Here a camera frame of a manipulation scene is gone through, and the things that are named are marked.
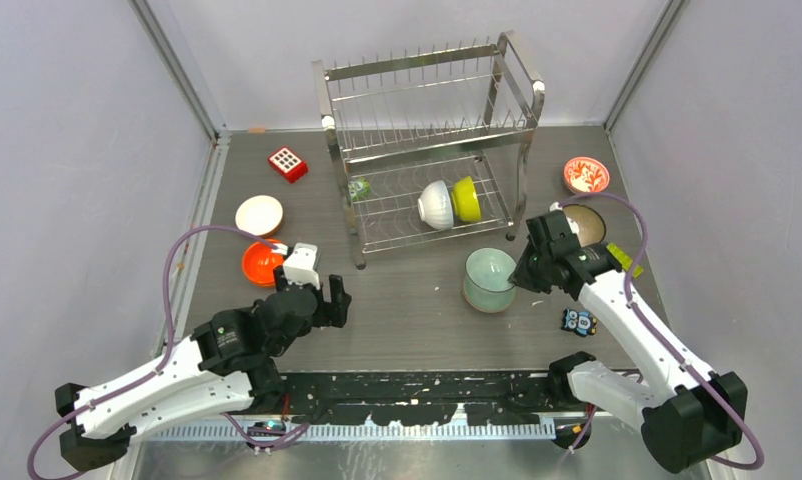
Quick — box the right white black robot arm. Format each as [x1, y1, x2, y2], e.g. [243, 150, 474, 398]
[511, 211, 748, 473]

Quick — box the pale green bowl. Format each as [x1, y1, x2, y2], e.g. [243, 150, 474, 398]
[462, 278, 516, 314]
[464, 247, 516, 294]

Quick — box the orange bowl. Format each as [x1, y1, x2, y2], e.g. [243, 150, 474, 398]
[243, 269, 276, 288]
[241, 239, 289, 272]

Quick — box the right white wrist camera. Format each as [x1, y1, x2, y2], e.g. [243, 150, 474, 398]
[549, 202, 580, 234]

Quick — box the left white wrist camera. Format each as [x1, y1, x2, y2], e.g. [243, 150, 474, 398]
[271, 243, 321, 289]

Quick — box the dark blue bowl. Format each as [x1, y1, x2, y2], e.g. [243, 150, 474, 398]
[565, 204, 607, 246]

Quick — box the steel two-tier dish rack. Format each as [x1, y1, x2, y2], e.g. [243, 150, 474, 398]
[312, 30, 546, 269]

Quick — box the small green patterned object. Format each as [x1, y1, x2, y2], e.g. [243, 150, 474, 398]
[348, 177, 371, 203]

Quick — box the lime green brick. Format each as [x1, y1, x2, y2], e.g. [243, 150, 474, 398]
[606, 242, 644, 278]

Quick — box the white bowl in rack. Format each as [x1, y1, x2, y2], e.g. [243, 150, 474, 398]
[417, 180, 454, 231]

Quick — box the blue cartoon sticker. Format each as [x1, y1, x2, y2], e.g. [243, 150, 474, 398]
[561, 308, 598, 337]

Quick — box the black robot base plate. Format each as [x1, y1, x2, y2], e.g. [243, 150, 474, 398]
[244, 370, 588, 426]

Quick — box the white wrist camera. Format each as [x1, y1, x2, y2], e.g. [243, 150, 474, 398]
[549, 202, 580, 234]
[271, 243, 321, 289]

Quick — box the red white patterned bowl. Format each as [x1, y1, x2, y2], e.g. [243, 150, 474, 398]
[563, 157, 611, 193]

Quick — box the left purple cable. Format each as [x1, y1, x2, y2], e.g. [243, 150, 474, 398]
[26, 225, 310, 480]

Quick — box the red white grid block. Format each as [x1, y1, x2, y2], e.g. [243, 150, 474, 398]
[267, 146, 309, 184]

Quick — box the yellow bowl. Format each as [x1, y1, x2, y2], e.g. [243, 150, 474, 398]
[450, 176, 482, 223]

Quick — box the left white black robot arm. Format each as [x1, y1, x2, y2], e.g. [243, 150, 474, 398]
[55, 272, 352, 472]

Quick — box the white bowl brown outside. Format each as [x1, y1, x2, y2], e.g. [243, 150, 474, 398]
[234, 195, 284, 237]

